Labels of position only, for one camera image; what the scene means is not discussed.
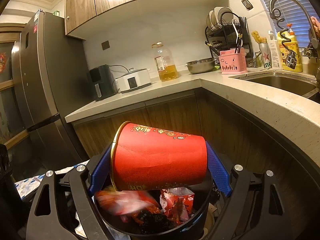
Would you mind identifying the red white snack bag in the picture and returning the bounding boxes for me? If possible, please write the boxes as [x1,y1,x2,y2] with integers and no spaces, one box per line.
[160,187,195,226]

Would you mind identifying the red paper cup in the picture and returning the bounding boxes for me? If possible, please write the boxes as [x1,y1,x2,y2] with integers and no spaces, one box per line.
[110,121,208,191]

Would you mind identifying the beer can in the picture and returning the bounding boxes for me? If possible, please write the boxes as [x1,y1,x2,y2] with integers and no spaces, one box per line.
[259,42,272,68]

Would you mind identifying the yellow detergent bottle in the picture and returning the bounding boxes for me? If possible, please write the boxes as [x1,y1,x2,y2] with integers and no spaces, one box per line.
[277,23,303,73]

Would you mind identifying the red plastic bag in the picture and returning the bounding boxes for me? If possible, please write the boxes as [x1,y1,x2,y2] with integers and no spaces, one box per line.
[94,190,159,216]

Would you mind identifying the black dish rack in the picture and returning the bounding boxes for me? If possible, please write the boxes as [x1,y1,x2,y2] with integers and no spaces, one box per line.
[204,7,253,59]

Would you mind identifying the steel bowl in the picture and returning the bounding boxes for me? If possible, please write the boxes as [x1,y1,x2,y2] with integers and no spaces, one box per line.
[185,58,216,74]

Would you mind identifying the steel sink basin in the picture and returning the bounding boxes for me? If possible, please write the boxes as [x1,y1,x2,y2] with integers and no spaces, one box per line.
[233,70,319,103]

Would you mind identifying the white rice cooker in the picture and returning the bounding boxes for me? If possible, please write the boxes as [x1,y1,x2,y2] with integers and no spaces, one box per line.
[116,68,152,93]

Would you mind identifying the black trash bin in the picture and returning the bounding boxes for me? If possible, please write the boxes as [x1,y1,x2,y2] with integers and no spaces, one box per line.
[94,179,220,239]

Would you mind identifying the white dispenser bottle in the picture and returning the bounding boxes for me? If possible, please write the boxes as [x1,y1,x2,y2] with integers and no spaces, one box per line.
[268,30,283,70]

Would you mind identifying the steel kitchen faucet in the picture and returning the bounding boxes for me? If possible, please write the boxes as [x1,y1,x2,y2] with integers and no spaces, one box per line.
[269,0,319,69]

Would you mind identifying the cooking oil bottle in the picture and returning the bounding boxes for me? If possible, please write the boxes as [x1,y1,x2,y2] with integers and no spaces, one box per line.
[151,42,178,81]

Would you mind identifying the floral blue white tablecloth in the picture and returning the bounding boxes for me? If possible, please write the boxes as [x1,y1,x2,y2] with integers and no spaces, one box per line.
[15,174,87,238]

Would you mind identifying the black plastic bag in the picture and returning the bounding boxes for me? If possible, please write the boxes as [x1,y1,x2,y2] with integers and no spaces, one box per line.
[131,209,174,228]

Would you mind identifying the window blinds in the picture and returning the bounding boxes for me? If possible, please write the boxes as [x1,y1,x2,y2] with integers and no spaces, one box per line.
[264,0,317,48]

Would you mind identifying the wooden lower cabinets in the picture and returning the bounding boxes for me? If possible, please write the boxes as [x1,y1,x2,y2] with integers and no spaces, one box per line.
[72,88,319,239]

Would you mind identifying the wooden glass door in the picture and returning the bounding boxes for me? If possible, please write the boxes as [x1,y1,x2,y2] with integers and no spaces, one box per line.
[1,23,29,150]

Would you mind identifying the pink utensil basket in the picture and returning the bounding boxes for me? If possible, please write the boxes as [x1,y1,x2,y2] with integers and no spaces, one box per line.
[218,48,247,75]

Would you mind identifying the wall power socket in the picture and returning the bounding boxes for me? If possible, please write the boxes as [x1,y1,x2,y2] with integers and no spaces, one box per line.
[101,41,110,50]

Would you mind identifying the black air fryer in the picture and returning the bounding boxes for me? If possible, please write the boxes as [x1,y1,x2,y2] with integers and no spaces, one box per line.
[87,64,116,101]

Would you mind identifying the dark steel refrigerator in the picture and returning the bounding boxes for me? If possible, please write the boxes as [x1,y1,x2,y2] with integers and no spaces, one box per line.
[11,10,93,170]

